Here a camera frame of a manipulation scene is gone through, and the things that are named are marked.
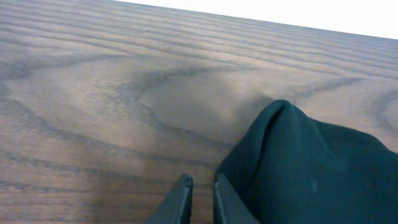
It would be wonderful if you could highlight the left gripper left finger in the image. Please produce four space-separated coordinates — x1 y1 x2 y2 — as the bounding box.
146 174 193 224

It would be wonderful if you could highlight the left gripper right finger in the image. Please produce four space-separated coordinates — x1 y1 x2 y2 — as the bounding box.
213 173 260 224

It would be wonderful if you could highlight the black t-shirt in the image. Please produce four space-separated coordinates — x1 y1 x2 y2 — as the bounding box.
218 100 397 224

